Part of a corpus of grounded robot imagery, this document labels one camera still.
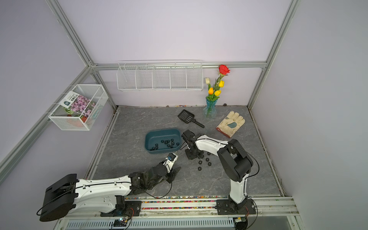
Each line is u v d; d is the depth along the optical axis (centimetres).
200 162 89
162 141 99
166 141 99
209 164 89
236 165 49
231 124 108
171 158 67
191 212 74
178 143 99
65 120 74
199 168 87
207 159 91
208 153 94
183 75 102
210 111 108
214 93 89
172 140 99
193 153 81
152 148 96
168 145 98
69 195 41
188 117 115
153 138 101
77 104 74
